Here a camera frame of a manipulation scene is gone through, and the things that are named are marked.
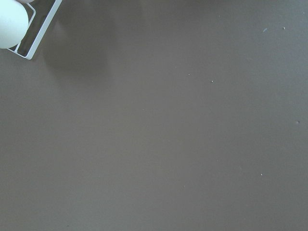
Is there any pale green cup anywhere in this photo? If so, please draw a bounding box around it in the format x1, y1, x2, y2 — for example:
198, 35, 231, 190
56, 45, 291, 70
0, 0, 29, 49

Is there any white cup rack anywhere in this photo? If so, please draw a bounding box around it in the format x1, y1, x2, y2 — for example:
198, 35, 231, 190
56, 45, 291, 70
8, 0, 62, 60

